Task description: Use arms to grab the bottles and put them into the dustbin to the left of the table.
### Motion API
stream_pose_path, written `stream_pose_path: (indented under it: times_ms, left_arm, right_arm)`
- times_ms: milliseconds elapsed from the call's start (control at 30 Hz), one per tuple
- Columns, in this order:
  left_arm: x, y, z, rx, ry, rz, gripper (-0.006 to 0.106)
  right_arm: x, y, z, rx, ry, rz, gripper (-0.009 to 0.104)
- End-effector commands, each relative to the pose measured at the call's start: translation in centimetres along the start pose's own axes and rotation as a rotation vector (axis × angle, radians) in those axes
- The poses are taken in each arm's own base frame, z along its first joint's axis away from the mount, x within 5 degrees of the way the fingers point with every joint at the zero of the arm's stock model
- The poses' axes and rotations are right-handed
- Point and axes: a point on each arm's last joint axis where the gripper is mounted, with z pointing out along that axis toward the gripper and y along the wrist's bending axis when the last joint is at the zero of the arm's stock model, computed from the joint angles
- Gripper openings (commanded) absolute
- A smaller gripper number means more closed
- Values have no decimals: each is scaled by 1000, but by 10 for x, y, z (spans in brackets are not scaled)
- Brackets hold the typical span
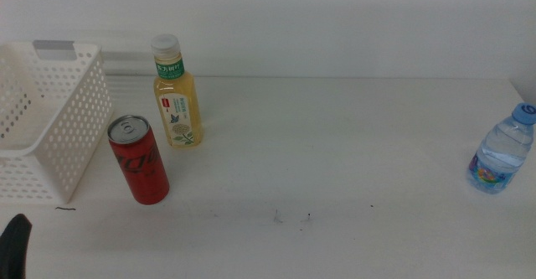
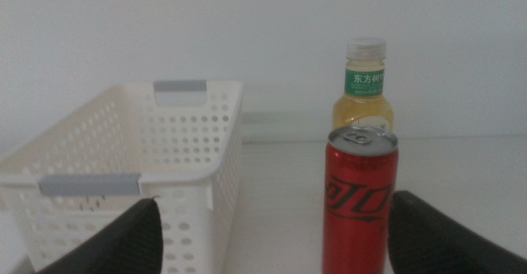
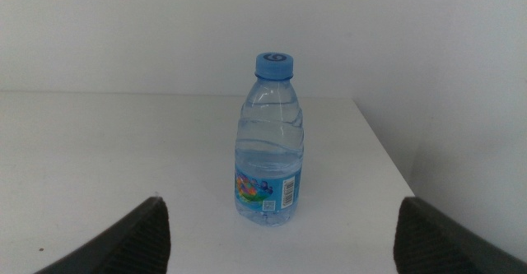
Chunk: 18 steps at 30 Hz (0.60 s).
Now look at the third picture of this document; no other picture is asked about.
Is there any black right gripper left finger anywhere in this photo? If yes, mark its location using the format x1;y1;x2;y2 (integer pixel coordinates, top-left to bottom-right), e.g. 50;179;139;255
35;196;171;274

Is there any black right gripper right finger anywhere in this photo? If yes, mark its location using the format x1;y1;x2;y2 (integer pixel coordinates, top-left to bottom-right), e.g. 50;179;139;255
393;196;527;274

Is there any clear water bottle blue cap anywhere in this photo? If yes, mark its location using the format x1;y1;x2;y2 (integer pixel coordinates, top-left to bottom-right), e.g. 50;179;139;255
234;52;305;227

